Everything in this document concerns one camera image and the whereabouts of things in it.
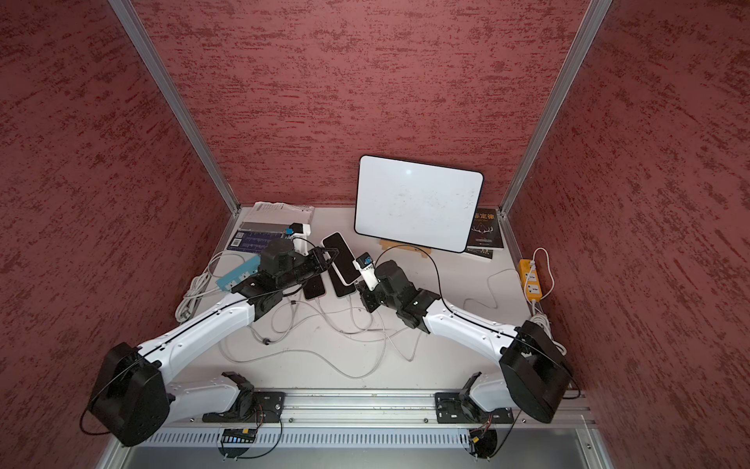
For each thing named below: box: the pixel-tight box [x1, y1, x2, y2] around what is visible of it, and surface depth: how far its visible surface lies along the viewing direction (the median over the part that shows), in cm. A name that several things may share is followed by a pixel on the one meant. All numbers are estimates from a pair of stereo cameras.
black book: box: [464, 208, 504, 259], surface depth 109 cm
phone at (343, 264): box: [321, 231, 362, 287], surface depth 80 cm
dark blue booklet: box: [226, 230, 284, 254], surface depth 108 cm
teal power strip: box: [215, 255, 261, 292], surface depth 99 cm
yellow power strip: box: [517, 257, 543, 301], surface depth 97 cm
